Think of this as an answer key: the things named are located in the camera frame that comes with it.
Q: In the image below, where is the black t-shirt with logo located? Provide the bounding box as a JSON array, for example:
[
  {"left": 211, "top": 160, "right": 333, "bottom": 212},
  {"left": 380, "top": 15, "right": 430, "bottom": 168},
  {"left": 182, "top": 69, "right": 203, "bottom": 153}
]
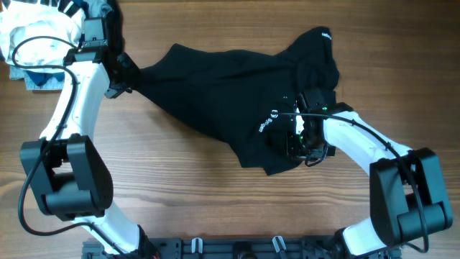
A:
[{"left": 137, "top": 27, "right": 339, "bottom": 175}]

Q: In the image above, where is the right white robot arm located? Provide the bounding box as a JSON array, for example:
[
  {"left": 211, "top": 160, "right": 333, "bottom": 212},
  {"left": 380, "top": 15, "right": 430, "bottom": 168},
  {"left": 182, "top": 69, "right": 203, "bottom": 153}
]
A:
[{"left": 286, "top": 88, "right": 453, "bottom": 258}]

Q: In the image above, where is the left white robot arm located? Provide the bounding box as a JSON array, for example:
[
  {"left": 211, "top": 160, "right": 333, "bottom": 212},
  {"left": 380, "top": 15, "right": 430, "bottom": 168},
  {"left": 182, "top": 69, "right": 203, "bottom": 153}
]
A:
[{"left": 18, "top": 49, "right": 152, "bottom": 258}]

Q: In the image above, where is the black garment on pile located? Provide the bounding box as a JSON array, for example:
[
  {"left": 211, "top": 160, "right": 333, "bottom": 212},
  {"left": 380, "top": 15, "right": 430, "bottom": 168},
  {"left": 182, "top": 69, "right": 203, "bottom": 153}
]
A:
[{"left": 105, "top": 0, "right": 124, "bottom": 73}]

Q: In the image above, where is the grey garment on pile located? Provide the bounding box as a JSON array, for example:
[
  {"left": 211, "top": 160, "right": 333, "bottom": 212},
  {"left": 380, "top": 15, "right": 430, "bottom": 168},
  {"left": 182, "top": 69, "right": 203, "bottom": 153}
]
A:
[{"left": 1, "top": 0, "right": 118, "bottom": 91}]

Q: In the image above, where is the dark blue garment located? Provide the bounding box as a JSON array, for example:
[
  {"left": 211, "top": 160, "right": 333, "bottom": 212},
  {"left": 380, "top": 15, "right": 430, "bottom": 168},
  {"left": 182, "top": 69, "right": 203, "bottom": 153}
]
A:
[{"left": 24, "top": 1, "right": 100, "bottom": 90}]

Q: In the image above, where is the black white striped garment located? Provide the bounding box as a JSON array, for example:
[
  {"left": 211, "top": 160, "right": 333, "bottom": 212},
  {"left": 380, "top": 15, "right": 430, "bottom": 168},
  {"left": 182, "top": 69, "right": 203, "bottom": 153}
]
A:
[{"left": 1, "top": 0, "right": 88, "bottom": 17}]

